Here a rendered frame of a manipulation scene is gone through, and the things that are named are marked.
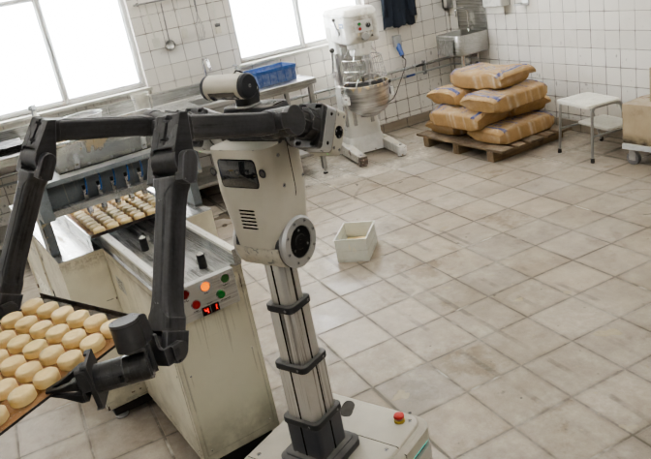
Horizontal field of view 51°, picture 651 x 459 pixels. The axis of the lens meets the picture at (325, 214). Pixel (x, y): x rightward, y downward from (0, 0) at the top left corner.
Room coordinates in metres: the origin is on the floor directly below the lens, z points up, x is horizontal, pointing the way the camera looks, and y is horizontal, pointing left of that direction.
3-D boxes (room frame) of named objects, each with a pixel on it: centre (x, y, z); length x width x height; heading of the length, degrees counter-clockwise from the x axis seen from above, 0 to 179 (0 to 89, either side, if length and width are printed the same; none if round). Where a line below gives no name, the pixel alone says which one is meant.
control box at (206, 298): (2.29, 0.48, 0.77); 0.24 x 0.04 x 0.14; 120
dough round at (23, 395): (1.15, 0.63, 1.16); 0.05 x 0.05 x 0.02
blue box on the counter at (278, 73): (6.31, 0.25, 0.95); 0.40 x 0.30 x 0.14; 116
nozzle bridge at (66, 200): (3.04, 0.91, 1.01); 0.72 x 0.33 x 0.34; 120
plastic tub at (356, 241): (4.18, -0.17, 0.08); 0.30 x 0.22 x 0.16; 162
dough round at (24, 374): (1.23, 0.64, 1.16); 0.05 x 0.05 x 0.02
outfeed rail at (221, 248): (3.21, 0.84, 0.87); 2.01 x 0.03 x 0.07; 30
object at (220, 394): (2.60, 0.66, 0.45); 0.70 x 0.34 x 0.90; 30
